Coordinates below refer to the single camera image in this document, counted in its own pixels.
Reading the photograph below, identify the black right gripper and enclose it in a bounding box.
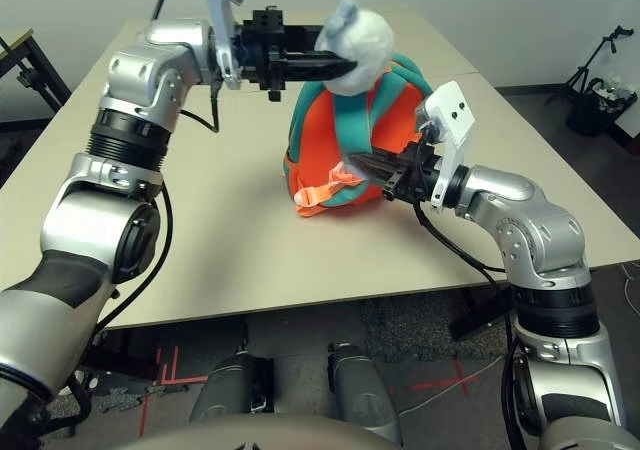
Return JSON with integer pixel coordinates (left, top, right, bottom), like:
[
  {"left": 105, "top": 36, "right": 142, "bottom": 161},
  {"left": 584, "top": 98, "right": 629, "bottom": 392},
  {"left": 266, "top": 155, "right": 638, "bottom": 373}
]
[{"left": 349, "top": 139, "right": 444, "bottom": 206}]

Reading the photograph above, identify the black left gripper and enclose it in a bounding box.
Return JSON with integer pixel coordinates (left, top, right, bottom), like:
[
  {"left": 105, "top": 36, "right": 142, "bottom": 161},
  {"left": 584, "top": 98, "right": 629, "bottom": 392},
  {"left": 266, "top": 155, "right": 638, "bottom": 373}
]
[{"left": 232, "top": 7, "right": 359, "bottom": 103}]

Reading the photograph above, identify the grey plush zipper toy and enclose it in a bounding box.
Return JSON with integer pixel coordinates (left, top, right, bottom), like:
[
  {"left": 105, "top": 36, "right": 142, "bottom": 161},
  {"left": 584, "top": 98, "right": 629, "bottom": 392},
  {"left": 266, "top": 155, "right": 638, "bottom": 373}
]
[{"left": 314, "top": 0, "right": 396, "bottom": 96}]

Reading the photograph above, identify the orange and teal backpack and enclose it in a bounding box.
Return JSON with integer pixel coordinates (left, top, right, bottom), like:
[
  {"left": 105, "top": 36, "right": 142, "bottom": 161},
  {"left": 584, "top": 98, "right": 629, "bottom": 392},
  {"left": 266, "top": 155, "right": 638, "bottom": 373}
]
[{"left": 282, "top": 54, "right": 436, "bottom": 219}]

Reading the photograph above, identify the black table foot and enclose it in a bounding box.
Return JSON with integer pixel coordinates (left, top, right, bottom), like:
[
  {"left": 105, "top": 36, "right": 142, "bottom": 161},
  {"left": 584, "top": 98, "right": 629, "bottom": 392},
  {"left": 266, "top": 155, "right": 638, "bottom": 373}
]
[{"left": 449, "top": 287, "right": 514, "bottom": 341}]

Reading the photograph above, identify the black bag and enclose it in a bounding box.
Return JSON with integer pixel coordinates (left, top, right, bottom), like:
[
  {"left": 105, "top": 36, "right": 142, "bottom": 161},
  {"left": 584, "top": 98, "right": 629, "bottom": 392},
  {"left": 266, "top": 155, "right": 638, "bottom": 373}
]
[{"left": 564, "top": 77, "right": 634, "bottom": 136}]

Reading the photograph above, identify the grey robot right leg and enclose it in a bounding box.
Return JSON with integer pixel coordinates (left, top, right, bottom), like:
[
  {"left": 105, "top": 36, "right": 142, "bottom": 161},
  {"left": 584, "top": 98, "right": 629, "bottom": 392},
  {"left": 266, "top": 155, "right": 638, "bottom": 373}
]
[{"left": 327, "top": 342, "right": 404, "bottom": 444}]

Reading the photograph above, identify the grey robot leg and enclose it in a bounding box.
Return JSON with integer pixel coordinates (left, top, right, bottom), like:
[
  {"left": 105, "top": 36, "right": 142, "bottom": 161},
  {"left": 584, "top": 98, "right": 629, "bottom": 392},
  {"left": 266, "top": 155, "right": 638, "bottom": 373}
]
[
  {"left": 327, "top": 342, "right": 404, "bottom": 444},
  {"left": 192, "top": 352, "right": 276, "bottom": 416}
]

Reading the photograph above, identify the black tripod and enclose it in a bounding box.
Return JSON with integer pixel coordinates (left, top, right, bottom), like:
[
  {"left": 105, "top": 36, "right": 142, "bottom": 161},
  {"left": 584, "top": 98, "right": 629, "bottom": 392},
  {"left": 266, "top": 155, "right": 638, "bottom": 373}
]
[{"left": 564, "top": 24, "right": 636, "bottom": 96}]

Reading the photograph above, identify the grey robot left leg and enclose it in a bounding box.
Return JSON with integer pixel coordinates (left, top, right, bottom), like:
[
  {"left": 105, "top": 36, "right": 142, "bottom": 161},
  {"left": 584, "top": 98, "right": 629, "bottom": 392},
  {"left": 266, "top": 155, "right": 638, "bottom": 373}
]
[{"left": 192, "top": 352, "right": 276, "bottom": 416}]

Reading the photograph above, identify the grey robot torso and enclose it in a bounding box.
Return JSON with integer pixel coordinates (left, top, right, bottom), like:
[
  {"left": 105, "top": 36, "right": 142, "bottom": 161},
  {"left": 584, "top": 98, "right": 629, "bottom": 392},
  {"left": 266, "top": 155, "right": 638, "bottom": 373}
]
[{"left": 134, "top": 414, "right": 401, "bottom": 450}]

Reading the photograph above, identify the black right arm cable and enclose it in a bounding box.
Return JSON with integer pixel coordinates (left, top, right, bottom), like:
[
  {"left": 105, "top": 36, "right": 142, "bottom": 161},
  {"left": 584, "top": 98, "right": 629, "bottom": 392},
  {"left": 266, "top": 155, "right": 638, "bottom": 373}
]
[{"left": 412, "top": 202, "right": 521, "bottom": 450}]

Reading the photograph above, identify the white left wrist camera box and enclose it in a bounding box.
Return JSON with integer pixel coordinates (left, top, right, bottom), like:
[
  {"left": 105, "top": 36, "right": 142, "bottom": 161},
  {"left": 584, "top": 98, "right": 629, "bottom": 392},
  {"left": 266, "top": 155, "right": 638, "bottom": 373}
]
[{"left": 203, "top": 0, "right": 261, "bottom": 90}]

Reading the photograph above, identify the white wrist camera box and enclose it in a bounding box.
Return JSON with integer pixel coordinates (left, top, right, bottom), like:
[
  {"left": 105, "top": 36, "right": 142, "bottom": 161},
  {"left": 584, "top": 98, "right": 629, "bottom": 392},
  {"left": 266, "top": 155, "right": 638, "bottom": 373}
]
[
  {"left": 414, "top": 80, "right": 476, "bottom": 214},
  {"left": 203, "top": 0, "right": 261, "bottom": 90}
]

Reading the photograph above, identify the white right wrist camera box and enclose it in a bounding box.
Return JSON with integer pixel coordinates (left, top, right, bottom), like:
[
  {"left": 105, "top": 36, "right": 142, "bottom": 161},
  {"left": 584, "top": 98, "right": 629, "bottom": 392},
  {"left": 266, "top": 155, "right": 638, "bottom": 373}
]
[{"left": 414, "top": 80, "right": 476, "bottom": 214}]

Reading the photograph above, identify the beige side table black frame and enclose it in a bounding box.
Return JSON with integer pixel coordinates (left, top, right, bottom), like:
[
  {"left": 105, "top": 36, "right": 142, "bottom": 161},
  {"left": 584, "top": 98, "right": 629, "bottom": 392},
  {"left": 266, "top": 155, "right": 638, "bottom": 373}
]
[{"left": 0, "top": 28, "right": 71, "bottom": 116}]

